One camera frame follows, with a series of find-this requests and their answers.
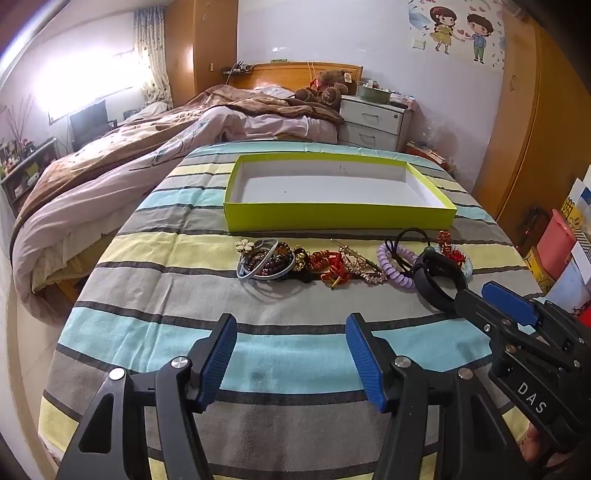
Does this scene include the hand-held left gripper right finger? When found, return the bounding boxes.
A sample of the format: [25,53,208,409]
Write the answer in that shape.
[345,313,529,480]

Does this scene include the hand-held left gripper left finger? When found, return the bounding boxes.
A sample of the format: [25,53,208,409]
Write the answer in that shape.
[55,313,238,480]

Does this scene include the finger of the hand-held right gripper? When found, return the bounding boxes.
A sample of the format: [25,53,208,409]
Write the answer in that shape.
[481,281,589,354]
[454,288,525,365]

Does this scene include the black wristband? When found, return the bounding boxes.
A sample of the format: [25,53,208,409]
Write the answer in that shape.
[412,251,469,313]

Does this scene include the black cord green bead necklace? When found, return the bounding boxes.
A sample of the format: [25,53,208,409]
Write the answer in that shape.
[385,228,439,273]

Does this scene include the red bead ornament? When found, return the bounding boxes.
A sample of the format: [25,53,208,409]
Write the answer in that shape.
[436,230,465,265]

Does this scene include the red tassel knot ornament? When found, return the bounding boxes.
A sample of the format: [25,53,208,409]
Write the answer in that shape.
[321,263,354,291]

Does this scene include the gold hairpin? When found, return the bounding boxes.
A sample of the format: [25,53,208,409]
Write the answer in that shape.
[330,237,389,285]

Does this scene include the purple spiral hair tie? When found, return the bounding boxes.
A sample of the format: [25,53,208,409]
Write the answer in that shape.
[376,242,419,291]

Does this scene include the dark red bead bracelet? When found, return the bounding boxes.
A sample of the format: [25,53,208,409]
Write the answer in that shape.
[240,247,296,278]

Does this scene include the light blue hair tie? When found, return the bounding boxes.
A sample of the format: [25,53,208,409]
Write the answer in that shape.
[237,237,297,281]

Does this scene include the black yellow bead bracelet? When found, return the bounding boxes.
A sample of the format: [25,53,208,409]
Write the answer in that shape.
[292,248,315,283]

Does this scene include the yellow-green cardboard box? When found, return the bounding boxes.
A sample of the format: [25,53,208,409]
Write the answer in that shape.
[223,154,458,233]

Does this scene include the person's right hand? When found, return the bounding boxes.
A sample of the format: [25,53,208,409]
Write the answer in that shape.
[518,427,560,468]

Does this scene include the yellow box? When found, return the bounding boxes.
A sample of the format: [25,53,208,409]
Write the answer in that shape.
[524,247,557,296]

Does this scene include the white cardboard box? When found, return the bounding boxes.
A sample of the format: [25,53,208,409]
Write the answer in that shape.
[545,242,591,315]

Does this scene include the pink plastic bin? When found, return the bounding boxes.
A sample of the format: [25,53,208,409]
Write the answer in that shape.
[536,209,578,282]

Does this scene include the dark bag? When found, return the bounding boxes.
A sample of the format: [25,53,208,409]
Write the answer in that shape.
[515,205,552,254]

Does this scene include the striped tablecloth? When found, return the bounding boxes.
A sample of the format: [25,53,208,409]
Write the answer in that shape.
[39,141,546,480]

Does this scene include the pile of books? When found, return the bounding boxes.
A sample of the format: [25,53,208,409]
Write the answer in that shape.
[405,141,455,174]

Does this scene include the large wooden wardrobe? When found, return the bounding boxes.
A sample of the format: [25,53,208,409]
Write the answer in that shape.
[471,9,591,232]

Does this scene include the pink duvet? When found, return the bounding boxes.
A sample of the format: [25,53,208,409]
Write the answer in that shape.
[13,104,340,305]

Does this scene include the white nightstand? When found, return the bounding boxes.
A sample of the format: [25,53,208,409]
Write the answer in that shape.
[338,95,414,153]

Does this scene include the brown blanket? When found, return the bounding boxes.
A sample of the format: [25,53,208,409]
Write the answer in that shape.
[9,84,345,259]

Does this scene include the green basin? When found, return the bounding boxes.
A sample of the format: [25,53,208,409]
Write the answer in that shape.
[358,83,393,104]

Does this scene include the brown teddy bear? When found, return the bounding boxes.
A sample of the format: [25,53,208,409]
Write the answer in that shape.
[294,69,350,110]

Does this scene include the low cluttered shelf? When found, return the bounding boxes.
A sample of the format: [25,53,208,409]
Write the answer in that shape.
[0,136,61,217]

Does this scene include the black monitor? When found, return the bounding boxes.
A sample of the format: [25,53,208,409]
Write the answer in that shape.
[69,99,109,148]

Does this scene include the wooden bed headboard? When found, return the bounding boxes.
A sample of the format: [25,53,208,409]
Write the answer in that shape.
[226,62,363,93]

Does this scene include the dried flower branches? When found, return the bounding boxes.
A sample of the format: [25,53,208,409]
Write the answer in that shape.
[0,97,35,148]

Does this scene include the floral curtain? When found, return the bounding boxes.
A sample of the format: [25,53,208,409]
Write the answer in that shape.
[133,7,174,109]

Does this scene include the tall wooden cabinet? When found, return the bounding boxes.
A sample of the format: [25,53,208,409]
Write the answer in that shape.
[164,0,240,109]

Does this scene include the cartoon children wall sticker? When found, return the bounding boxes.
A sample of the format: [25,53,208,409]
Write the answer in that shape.
[406,0,506,72]

